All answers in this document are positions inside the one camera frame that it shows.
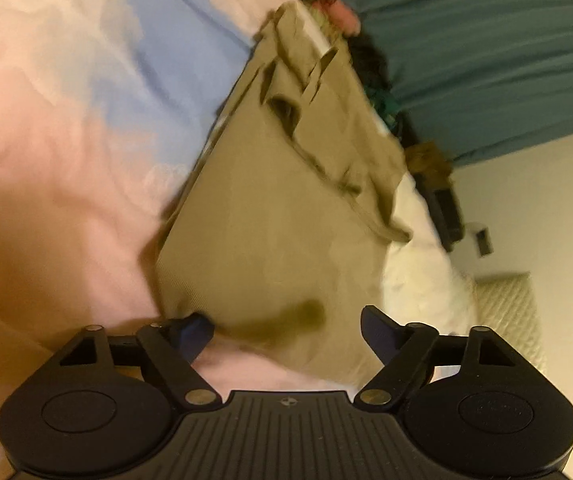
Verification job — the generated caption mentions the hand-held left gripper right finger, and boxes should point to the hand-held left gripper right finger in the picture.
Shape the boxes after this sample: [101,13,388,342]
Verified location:
[354,305,522,411]

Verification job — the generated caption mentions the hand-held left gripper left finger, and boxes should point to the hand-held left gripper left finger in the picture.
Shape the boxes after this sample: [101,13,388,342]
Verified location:
[51,312,223,408]

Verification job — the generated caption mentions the tan printed t-shirt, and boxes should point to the tan printed t-shirt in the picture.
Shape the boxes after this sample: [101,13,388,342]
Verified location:
[154,2,415,386]

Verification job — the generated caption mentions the black clothes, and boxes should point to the black clothes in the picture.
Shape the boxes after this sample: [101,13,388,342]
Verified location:
[347,35,392,93]

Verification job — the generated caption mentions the brown paper bag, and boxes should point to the brown paper bag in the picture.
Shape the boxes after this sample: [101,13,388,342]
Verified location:
[405,141,456,188]

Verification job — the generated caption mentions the white pink bed sheet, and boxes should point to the white pink bed sheet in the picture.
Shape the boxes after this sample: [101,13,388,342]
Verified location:
[0,0,482,480]

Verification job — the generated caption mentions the wide blue curtain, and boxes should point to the wide blue curtain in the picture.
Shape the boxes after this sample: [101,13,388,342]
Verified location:
[351,0,573,168]

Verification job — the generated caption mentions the pink garment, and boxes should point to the pink garment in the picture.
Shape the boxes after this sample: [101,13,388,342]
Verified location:
[311,0,362,38]

